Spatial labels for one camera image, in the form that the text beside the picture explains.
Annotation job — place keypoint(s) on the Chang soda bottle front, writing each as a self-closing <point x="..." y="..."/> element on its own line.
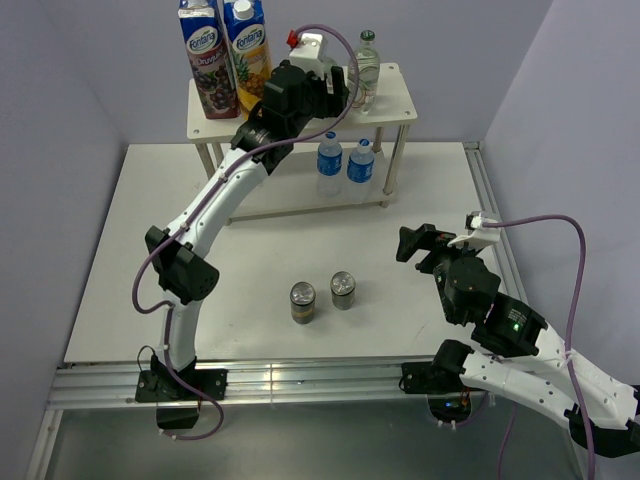
<point x="328" y="63"/>

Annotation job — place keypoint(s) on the chang soda bottle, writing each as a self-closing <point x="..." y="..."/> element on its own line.
<point x="328" y="63"/>
<point x="363" y="75"/>

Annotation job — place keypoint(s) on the dark can right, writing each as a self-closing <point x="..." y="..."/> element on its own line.
<point x="342" y="286"/>

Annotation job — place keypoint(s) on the pineapple juice carton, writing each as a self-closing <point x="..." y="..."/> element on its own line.
<point x="246" y="32"/>

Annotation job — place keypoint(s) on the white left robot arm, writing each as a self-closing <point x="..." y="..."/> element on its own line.
<point x="177" y="252"/>

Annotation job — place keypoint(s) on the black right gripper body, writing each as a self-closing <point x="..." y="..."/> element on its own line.
<point x="433" y="262"/>

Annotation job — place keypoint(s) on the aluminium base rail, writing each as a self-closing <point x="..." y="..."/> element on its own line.
<point x="111" y="386"/>

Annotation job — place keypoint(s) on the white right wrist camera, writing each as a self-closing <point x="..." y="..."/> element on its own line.
<point x="481" y="232"/>

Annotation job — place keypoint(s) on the grape juice carton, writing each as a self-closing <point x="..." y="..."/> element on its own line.
<point x="208" y="57"/>

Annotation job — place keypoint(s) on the dark can left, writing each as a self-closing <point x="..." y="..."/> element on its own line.
<point x="302" y="302"/>

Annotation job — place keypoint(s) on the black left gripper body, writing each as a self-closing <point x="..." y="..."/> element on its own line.
<point x="316" y="103"/>

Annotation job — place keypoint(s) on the dark can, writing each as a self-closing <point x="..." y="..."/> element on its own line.
<point x="342" y="286"/>
<point x="302" y="302"/>

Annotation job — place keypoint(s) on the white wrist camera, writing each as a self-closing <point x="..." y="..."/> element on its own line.
<point x="481" y="232"/>
<point x="307" y="52"/>

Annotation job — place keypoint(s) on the Pocari Sweat bottle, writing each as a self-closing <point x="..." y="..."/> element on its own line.
<point x="329" y="165"/>
<point x="359" y="171"/>

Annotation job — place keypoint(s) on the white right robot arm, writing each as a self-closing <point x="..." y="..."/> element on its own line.
<point x="516" y="354"/>

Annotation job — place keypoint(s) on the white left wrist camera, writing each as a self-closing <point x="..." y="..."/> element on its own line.
<point x="307" y="52"/>

